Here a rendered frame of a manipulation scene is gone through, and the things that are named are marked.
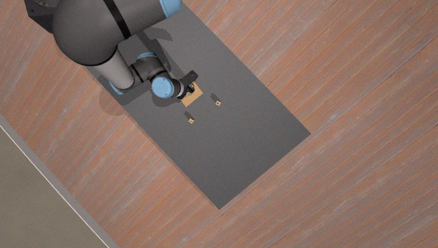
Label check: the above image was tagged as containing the tan flat mat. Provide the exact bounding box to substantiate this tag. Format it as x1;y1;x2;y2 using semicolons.
181;81;203;107

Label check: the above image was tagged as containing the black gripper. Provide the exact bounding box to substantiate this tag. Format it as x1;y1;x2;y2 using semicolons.
177;86;195;99

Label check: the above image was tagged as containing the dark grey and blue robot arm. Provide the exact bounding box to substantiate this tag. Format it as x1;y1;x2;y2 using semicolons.
32;0;198;98

